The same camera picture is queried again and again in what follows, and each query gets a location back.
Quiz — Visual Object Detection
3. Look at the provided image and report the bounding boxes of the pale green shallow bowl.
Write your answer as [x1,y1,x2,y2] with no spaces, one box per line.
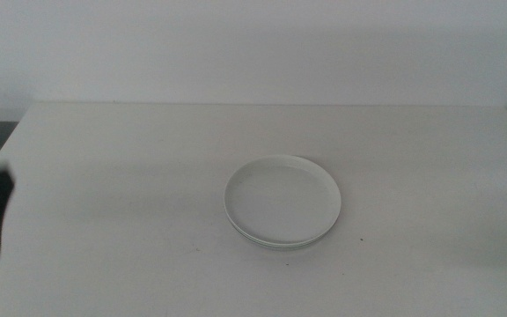
[225,215,339,249]

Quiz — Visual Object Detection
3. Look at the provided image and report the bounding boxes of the grey shallow bowl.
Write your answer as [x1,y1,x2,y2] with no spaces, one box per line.
[231,224,334,252]

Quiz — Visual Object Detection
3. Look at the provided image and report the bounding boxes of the white shallow bowl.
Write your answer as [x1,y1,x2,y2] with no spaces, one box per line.
[223,153,342,247]

